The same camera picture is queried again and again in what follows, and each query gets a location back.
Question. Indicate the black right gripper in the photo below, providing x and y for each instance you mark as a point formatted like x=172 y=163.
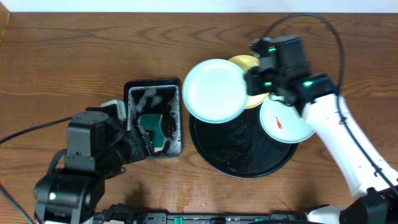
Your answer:
x=252 y=78

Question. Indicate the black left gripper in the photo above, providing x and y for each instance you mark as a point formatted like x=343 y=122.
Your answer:
x=142 y=140

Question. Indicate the yellow plate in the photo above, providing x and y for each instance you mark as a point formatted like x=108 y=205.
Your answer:
x=245 y=62

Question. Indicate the green and yellow sponge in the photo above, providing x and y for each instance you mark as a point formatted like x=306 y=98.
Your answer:
x=152 y=122

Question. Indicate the light green plate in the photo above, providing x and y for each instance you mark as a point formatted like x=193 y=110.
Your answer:
x=214 y=91
x=283 y=123

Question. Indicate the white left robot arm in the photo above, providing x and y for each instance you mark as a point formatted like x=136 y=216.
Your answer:
x=98 y=146

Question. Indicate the black rectangular soapy water tray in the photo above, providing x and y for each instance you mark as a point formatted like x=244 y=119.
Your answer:
x=157 y=97

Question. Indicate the round black tray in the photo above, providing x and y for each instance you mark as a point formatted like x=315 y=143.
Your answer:
x=240 y=148

